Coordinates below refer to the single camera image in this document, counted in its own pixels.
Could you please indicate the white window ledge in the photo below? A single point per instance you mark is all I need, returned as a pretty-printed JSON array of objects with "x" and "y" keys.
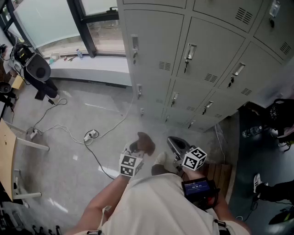
[{"x": 92, "y": 68}]

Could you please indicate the grey metal locker unit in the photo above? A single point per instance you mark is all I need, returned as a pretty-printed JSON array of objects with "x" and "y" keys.
[{"x": 213, "y": 68}]

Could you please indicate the clear plastic water bottle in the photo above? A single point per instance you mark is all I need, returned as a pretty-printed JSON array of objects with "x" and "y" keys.
[{"x": 251, "y": 131}]

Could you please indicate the wooden slatted pallet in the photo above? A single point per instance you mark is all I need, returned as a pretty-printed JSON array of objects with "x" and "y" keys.
[{"x": 218, "y": 179}]

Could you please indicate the person's white shirt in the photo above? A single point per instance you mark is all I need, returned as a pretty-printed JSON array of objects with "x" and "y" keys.
[{"x": 160, "y": 206}]

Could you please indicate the white tissue pack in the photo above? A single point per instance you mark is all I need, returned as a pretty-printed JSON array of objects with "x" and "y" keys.
[{"x": 54, "y": 57}]

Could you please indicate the person's left forearm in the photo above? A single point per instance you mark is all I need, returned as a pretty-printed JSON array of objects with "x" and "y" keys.
[{"x": 105, "y": 195}]

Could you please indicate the black power adapter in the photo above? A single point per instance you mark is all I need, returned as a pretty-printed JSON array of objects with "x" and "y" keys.
[{"x": 50, "y": 101}]

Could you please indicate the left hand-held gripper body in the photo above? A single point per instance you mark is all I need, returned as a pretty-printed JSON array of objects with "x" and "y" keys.
[{"x": 128, "y": 166}]

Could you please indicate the wooden table with white legs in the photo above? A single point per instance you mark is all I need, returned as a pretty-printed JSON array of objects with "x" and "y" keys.
[{"x": 7, "y": 156}]

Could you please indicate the person's black trousers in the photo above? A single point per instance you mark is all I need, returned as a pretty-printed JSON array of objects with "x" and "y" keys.
[{"x": 159, "y": 170}]

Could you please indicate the grey shell backpack device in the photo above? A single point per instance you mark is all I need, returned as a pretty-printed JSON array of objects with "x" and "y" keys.
[{"x": 37, "y": 68}]

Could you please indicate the person's white shoe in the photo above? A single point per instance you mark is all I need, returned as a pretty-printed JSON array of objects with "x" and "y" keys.
[{"x": 164, "y": 159}]

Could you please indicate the brown wiping cloth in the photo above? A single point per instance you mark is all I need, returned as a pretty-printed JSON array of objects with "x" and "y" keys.
[{"x": 147, "y": 142}]

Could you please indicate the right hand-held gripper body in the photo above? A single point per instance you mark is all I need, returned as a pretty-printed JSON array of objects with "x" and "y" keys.
[{"x": 195, "y": 159}]

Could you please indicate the black wrist-mounted screen device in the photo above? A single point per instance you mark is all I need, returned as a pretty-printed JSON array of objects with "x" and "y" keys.
[{"x": 197, "y": 187}]

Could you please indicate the grey metal cabinet door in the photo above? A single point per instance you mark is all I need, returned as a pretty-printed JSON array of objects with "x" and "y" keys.
[{"x": 156, "y": 41}]

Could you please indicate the person's right forearm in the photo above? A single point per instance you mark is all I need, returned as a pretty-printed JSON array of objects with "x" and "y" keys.
[{"x": 221, "y": 206}]

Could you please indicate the small clear bottle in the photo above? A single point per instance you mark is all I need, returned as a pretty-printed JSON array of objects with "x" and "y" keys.
[{"x": 80, "y": 54}]

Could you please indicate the black window frame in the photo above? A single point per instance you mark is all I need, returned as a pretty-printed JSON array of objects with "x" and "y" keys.
[{"x": 101, "y": 16}]

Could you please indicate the frosted window pane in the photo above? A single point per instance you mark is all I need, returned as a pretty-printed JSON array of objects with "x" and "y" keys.
[{"x": 46, "y": 20}]

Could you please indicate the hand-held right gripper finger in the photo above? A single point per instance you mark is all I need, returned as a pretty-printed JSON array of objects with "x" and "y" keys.
[
  {"x": 176, "y": 150},
  {"x": 180, "y": 142}
]

